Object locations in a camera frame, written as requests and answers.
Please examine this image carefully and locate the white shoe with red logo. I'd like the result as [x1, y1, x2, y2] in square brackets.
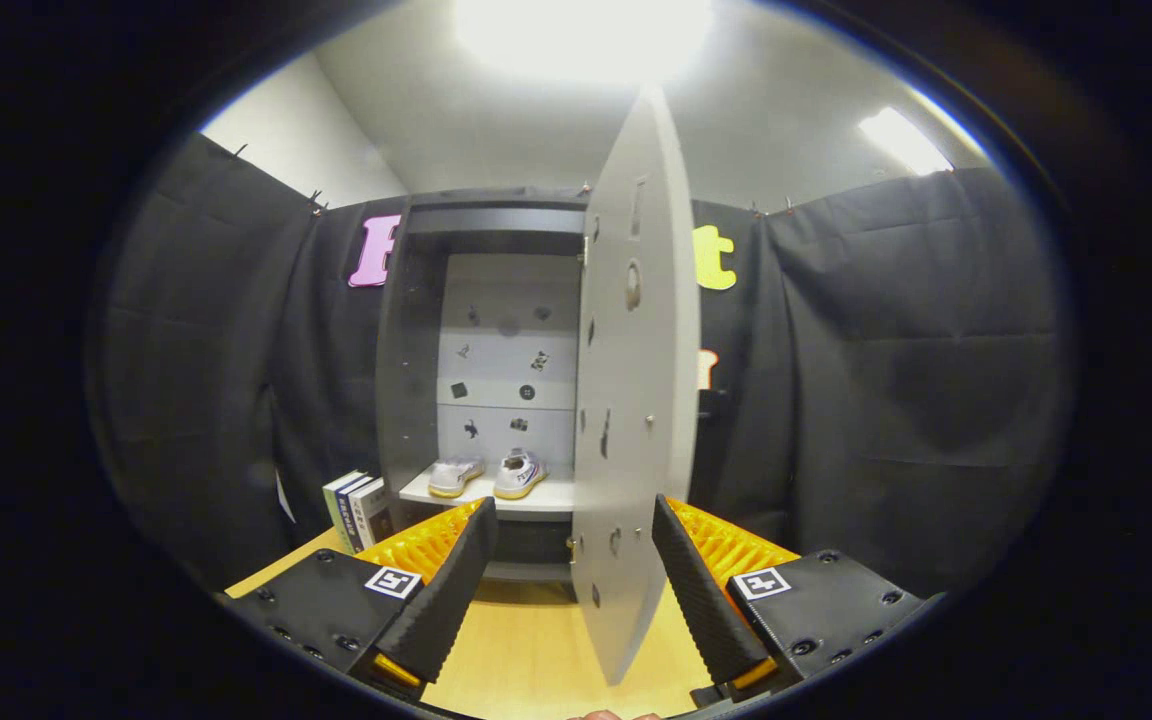
[493, 448, 549, 501]

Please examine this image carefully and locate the dark grey shoe cabinet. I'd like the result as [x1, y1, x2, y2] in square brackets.
[376, 195, 592, 601]

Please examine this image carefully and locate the black backdrop cloth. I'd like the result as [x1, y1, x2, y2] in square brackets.
[86, 130, 1072, 601]

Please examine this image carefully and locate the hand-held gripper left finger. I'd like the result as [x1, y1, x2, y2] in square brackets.
[221, 497, 499, 701]

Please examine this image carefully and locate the narrow ceiling light strip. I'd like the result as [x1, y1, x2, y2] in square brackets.
[858, 107, 955, 176]

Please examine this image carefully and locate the white shoe with yellow sole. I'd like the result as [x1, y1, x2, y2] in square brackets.
[428, 457, 486, 499]

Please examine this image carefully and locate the beige shoe cabinet door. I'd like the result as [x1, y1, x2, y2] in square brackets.
[569, 85, 702, 686]

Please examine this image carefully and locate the large ceiling light panel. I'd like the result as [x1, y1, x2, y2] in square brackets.
[454, 0, 715, 86]

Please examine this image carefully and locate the white cabinet shelf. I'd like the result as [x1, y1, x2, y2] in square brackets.
[398, 470, 577, 523]

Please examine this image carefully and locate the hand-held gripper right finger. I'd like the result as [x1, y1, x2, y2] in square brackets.
[651, 493, 947, 704]

